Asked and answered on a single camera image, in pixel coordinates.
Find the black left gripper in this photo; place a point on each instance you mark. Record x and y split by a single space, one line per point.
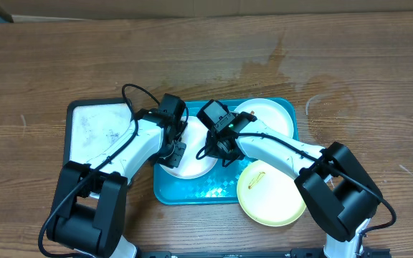
175 159

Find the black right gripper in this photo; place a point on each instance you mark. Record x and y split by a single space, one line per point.
214 150

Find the white plate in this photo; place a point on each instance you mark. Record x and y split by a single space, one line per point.
276 113

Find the yellow plate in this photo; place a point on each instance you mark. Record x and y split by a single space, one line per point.
268 196

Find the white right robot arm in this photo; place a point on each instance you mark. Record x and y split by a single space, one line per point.
338 192

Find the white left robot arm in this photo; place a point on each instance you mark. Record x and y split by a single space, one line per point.
88 210

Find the teal plastic tray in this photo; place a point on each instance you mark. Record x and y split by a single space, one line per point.
210 183

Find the black tray with soapy water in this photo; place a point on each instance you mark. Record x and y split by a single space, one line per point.
96 128

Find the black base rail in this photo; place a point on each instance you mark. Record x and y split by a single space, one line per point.
293 253

